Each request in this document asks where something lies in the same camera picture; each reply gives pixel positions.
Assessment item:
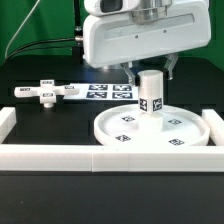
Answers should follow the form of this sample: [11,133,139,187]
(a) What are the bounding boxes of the black cable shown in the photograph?
[1,36,84,66]

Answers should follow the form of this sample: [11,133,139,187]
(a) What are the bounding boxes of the white cross-shaped table base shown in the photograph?
[14,80,79,108]

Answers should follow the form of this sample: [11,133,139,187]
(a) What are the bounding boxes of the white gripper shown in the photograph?
[83,0,211,86]

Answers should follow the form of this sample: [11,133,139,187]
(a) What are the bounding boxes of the white U-shaped fence frame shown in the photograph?
[0,107,224,172]

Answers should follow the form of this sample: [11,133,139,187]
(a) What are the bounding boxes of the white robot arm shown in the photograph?
[83,0,211,85]

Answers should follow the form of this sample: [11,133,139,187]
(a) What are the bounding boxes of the white marker sheet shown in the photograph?
[64,83,138,101]

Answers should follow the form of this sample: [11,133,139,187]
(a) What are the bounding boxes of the grey cable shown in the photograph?
[4,0,42,60]

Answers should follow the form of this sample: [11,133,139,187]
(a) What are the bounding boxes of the white round table top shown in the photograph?
[94,104,210,149]

